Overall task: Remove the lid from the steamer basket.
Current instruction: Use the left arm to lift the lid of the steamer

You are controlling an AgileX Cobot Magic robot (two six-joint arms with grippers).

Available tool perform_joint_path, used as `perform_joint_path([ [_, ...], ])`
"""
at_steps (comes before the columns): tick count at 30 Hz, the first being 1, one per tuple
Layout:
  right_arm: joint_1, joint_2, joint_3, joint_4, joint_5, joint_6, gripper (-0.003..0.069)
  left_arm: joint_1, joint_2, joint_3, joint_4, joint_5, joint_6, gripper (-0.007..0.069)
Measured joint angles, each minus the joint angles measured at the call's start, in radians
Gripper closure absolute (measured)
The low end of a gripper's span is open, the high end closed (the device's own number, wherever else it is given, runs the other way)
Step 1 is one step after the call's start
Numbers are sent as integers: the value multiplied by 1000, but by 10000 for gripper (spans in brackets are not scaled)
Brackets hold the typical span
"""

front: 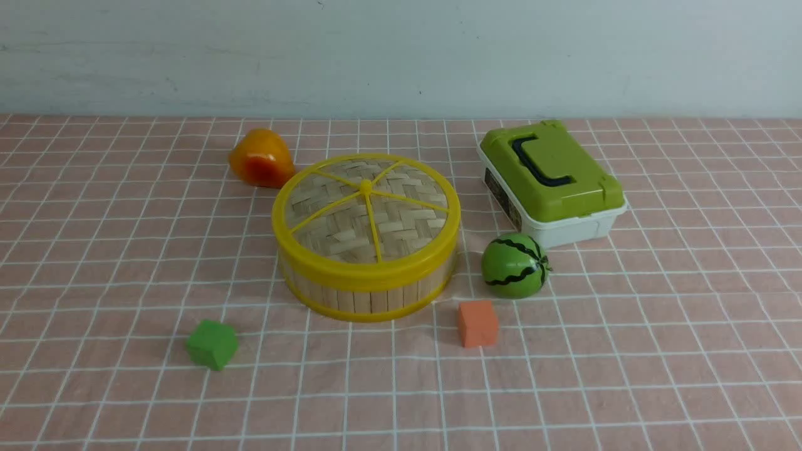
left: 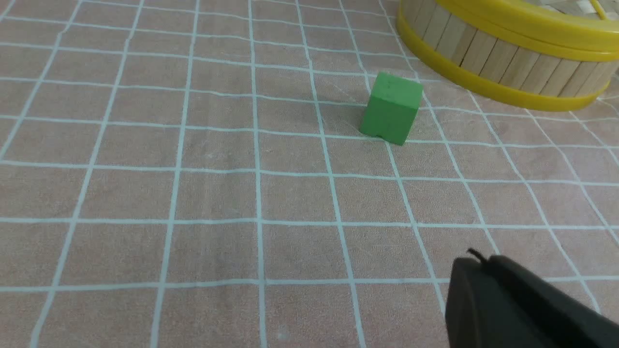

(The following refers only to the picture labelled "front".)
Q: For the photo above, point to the yellow woven bamboo steamer lid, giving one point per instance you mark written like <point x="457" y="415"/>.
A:
<point x="367" y="237"/>

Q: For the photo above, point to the green toy watermelon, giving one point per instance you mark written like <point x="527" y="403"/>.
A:
<point x="515" y="266"/>

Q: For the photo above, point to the orange foam cube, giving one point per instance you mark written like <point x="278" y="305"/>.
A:
<point x="477" y="323"/>

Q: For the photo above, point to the orange toy pear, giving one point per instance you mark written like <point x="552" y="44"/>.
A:
<point x="262" y="159"/>

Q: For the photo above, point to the green lidded white storage box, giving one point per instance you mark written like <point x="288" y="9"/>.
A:
<point x="548" y="186"/>

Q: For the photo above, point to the green foam cube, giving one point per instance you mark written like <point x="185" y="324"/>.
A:
<point x="212" y="344"/>

